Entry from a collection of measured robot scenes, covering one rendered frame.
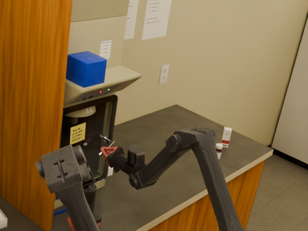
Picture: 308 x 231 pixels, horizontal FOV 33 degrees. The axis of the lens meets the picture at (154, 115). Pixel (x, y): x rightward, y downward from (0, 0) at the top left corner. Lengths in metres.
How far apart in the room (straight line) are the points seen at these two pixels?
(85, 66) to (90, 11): 0.21
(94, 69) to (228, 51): 1.98
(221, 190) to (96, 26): 0.76
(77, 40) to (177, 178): 0.92
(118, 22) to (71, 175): 0.95
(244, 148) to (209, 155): 1.35
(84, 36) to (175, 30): 1.25
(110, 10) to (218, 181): 0.77
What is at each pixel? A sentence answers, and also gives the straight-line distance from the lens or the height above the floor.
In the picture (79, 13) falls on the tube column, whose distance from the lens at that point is 1.82.
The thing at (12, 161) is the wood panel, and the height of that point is 1.14.
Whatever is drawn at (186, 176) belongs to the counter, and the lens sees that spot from 2.48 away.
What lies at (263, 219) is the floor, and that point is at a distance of 4.08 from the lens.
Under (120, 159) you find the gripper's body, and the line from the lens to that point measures 2.00.
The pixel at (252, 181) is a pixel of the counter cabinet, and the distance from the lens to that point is 2.98.
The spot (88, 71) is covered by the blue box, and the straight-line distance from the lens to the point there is 1.77.
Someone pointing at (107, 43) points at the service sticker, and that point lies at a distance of 1.96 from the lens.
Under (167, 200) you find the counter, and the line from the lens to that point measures 2.28.
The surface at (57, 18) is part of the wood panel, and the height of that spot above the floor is 1.75.
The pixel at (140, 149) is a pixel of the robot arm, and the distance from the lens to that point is 1.94.
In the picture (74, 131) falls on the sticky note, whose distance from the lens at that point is 1.98.
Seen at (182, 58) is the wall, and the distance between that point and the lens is 3.19.
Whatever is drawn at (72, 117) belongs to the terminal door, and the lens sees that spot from 1.94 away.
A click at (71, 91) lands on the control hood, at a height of 1.49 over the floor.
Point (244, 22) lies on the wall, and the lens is 3.72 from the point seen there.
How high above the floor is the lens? 2.18
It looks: 24 degrees down
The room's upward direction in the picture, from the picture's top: 10 degrees clockwise
